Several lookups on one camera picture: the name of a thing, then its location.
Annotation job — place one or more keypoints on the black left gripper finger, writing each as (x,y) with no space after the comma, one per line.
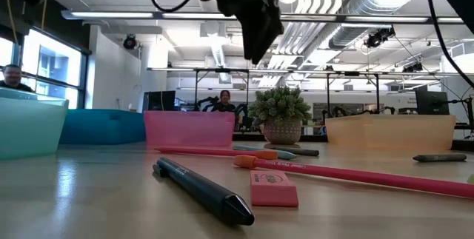
(272,28)
(253,39)

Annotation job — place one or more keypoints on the cyan pen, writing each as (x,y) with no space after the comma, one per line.
(287,154)

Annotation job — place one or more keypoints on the pink pen with orange cap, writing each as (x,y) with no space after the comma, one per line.
(207,151)

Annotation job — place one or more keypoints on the pink eraser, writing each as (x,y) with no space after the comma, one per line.
(274,191)

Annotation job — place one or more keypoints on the black pen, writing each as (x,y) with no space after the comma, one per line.
(203,189)

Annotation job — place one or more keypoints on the pink pencil with orange eraser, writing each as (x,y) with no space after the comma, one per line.
(370,176)

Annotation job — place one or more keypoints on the yellow-green eraser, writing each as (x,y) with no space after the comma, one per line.
(471,179)

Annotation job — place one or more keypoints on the person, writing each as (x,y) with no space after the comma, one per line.
(224,100)
(13,78)

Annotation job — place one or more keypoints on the potted artificial green plant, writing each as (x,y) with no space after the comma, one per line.
(279,106)

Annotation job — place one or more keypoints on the pink plastic bin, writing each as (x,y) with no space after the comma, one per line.
(189,130)

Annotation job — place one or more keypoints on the black monitor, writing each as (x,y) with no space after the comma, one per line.
(431,102)
(161,101)

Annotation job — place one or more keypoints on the long LED light bar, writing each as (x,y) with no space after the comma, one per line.
(111,15)

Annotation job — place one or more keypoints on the orange plastic bin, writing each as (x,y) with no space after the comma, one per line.
(389,133)

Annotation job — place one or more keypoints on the blue plastic bin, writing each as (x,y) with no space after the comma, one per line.
(103,128)

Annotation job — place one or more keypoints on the large window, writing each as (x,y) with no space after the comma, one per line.
(52,61)

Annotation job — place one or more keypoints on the teal green plastic bin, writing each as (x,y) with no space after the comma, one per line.
(29,131)

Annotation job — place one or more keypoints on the black metal station frame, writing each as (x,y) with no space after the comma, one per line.
(196,87)

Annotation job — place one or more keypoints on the silver ventilation duct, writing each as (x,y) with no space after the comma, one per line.
(370,6)

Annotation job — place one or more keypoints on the black overhead camera rig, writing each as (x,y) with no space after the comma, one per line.
(377,38)

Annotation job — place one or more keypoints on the black aluminium table frame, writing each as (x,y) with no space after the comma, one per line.
(314,137)

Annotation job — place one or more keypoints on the black round camera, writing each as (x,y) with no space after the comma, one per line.
(130,42)

